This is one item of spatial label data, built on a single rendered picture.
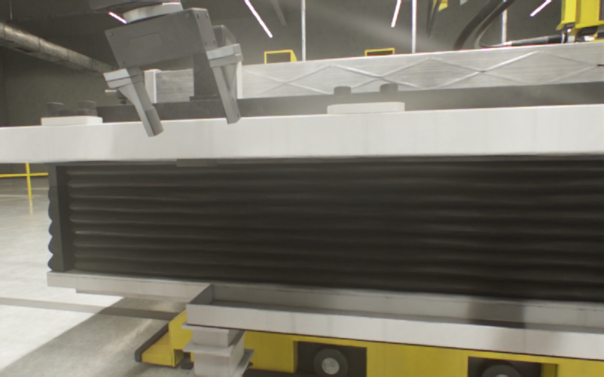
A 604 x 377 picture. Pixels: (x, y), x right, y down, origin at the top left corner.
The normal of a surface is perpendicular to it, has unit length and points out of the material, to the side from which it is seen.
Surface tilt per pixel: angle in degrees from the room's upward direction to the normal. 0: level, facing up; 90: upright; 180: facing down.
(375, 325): 90
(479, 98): 90
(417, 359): 90
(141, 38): 113
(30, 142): 90
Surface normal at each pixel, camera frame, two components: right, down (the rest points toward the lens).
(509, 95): -0.18, 0.08
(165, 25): -0.11, 0.47
